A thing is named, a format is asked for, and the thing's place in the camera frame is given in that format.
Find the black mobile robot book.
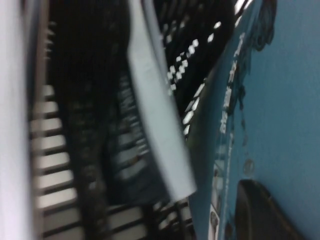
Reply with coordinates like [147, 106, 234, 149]
[104, 0, 198, 206]

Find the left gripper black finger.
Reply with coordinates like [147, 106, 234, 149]
[234, 179, 311, 240]

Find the black plastic book stand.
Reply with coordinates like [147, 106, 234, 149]
[24, 0, 241, 240]

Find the white car suspension book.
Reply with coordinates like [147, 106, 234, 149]
[186, 0, 320, 240]

